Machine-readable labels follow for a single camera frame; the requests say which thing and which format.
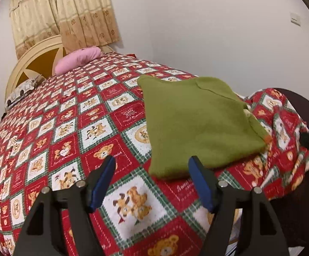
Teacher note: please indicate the beige patterned window curtain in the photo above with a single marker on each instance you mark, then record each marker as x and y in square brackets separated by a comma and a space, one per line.
[80, 23]

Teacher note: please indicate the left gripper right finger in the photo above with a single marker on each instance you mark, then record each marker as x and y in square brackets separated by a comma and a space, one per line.
[205, 183]

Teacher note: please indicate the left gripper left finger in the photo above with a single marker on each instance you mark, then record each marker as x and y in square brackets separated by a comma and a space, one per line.
[98, 183]

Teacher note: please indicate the red patchwork bear bedspread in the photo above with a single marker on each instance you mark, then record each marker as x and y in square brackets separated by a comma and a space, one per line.
[64, 130]

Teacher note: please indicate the green knitted sweater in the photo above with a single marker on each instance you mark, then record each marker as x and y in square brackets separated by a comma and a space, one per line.
[201, 117]

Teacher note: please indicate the white car-print pillow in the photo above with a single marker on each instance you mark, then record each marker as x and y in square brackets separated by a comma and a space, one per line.
[22, 91]

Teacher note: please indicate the pink pillow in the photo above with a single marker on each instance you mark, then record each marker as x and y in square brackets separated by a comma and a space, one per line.
[77, 58]

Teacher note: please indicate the cream wooden headboard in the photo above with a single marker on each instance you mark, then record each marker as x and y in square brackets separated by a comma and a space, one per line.
[41, 59]

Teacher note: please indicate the white wall switch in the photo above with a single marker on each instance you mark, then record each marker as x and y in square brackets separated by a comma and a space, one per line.
[295, 19]

